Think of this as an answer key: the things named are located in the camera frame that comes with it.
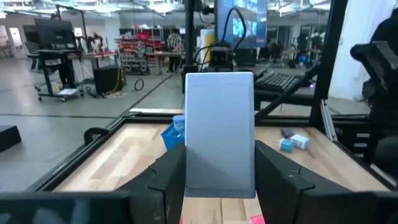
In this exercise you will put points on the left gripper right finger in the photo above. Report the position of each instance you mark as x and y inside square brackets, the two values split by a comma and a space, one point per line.
[289, 205]

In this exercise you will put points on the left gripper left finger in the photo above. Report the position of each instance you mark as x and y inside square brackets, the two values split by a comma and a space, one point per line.
[155, 202]

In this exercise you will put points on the blue capped sand hourglass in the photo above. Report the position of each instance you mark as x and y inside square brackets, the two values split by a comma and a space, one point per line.
[178, 121]

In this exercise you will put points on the white box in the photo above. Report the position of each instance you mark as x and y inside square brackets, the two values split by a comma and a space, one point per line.
[219, 133]

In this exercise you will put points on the blue plastic basket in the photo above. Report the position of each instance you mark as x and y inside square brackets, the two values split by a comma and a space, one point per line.
[171, 140]

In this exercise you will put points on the black drawer unit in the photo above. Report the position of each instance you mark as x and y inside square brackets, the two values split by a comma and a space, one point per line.
[345, 146]

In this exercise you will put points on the silver aluminium extrusion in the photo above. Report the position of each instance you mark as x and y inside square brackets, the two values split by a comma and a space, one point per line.
[328, 121]

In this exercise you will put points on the black desk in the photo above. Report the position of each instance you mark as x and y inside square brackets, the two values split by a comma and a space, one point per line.
[289, 98]

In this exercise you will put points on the black keyboard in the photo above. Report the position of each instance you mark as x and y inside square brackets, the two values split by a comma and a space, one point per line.
[276, 81]

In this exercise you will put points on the black floor cabinet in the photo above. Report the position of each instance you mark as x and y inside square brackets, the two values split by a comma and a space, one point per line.
[107, 79]

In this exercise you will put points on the white sheet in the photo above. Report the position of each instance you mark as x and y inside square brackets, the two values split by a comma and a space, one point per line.
[67, 91]

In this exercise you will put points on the shelf with red bins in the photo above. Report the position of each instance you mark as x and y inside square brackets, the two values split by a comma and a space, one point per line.
[133, 59]

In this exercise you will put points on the black block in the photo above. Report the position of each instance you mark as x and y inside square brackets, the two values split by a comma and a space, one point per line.
[9, 138]

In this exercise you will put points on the person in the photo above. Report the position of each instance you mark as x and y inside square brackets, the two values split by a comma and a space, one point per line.
[388, 34]
[174, 43]

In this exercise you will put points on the white yellow cylinder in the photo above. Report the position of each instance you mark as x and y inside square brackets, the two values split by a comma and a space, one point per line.
[206, 40]

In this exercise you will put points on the black rolling stand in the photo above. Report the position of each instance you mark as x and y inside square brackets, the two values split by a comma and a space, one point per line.
[54, 51]

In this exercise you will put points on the large display screen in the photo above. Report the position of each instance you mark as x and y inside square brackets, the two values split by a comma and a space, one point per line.
[248, 21]

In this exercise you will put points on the black monitor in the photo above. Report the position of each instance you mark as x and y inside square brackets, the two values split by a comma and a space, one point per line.
[54, 31]

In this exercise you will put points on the teal white wall charger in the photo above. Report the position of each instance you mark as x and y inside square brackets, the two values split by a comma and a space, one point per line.
[286, 145]

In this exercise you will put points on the white cube wall charger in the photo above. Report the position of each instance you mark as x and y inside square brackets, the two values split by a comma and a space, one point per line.
[301, 141]

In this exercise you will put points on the black frame clamp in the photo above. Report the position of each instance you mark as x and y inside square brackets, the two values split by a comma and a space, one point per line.
[87, 137]

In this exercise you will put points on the black aluminium table frame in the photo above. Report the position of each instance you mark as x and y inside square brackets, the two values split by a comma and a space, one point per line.
[326, 62]

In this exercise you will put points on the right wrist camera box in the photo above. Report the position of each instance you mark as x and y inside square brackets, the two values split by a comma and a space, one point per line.
[221, 56]

